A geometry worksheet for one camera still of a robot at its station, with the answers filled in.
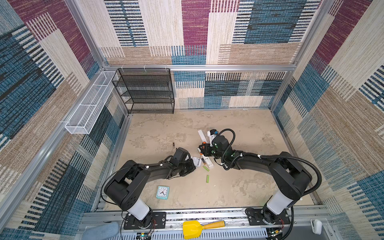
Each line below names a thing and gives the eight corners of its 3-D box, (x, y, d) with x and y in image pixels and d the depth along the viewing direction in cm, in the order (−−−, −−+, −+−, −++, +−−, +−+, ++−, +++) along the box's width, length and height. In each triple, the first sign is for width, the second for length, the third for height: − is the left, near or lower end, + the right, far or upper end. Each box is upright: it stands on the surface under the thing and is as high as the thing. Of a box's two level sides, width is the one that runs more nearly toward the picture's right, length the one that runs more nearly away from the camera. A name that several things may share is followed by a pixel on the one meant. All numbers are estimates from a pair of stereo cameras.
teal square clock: (156, 199, 81) (155, 198, 79) (158, 187, 86) (157, 185, 83) (168, 199, 81) (167, 198, 79) (169, 187, 86) (168, 185, 83)
